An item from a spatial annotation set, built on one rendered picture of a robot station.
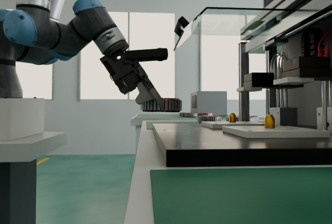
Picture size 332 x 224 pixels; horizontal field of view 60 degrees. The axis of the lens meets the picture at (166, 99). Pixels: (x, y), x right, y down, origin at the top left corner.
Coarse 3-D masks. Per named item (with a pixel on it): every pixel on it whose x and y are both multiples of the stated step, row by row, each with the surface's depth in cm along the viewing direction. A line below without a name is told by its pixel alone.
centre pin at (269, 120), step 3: (267, 114) 57; (270, 114) 57; (267, 117) 56; (270, 117) 56; (273, 117) 56; (264, 120) 57; (267, 120) 56; (270, 120) 56; (273, 120) 56; (264, 123) 57; (267, 123) 56; (270, 123) 56; (273, 123) 56; (264, 126) 57; (267, 126) 56; (270, 126) 56; (273, 126) 56
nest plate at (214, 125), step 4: (204, 124) 83; (208, 124) 77; (212, 124) 73; (216, 124) 73; (220, 124) 73; (224, 124) 73; (228, 124) 73; (232, 124) 73; (236, 124) 73; (240, 124) 73; (244, 124) 74; (248, 124) 74; (252, 124) 74; (256, 124) 74; (260, 124) 74; (212, 128) 73; (216, 128) 73; (220, 128) 73
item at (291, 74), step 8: (304, 56) 55; (312, 56) 55; (320, 56) 55; (288, 64) 59; (296, 64) 55; (304, 64) 54; (312, 64) 55; (320, 64) 55; (328, 64) 55; (288, 72) 58; (296, 72) 55; (304, 72) 54; (312, 72) 54; (320, 72) 54; (328, 72) 54; (280, 80) 57; (288, 80) 54; (296, 80) 54; (304, 80) 55; (312, 80) 55; (320, 80) 61; (328, 80) 61
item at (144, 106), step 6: (150, 102) 73; (156, 102) 72; (168, 102) 72; (174, 102) 73; (180, 102) 75; (144, 108) 74; (150, 108) 73; (156, 108) 72; (168, 108) 72; (174, 108) 73; (180, 108) 75
